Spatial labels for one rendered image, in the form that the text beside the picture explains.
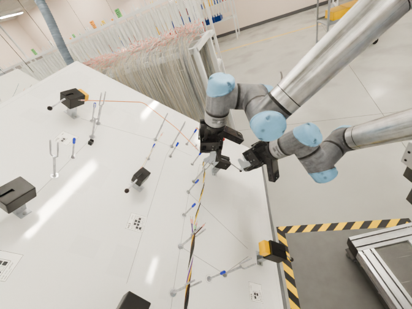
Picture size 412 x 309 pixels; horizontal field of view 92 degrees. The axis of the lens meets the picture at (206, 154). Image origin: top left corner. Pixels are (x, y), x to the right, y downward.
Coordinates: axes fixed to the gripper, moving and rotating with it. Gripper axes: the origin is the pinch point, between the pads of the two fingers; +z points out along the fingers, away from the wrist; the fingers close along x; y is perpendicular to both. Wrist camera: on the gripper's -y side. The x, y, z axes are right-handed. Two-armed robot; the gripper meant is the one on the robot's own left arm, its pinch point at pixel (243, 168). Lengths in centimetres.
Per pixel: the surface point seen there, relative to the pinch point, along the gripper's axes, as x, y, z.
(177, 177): 26.1, 14.1, 3.7
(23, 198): 64, 30, -10
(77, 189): 54, 28, 0
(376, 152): -161, -81, 10
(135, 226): 48.4, 10.2, -3.2
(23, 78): 12, 259, 268
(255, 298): 34.4, -28.9, -9.7
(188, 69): -29, 62, 21
